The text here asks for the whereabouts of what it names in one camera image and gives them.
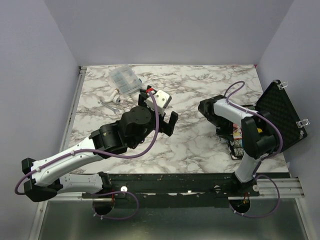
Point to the black mounting rail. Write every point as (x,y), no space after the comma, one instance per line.
(172,190)

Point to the grey poker chip row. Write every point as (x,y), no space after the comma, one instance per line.
(238,152)

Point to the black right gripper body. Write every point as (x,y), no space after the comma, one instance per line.
(224,127)

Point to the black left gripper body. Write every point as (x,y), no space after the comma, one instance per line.
(165,127)

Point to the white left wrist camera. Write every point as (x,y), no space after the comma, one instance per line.
(162,100)

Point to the white plastic faucet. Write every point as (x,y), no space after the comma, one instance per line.
(114,97)

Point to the clear screw organizer box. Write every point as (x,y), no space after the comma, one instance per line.
(125,80)

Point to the silver open-end wrench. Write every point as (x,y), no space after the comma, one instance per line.
(114,110)

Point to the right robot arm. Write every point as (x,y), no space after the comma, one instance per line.
(261,139)

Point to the red playing card deck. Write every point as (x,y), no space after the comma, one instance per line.
(237,133)

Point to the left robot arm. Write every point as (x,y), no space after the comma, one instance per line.
(130,137)

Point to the black poker case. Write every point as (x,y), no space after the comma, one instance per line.
(276,101)

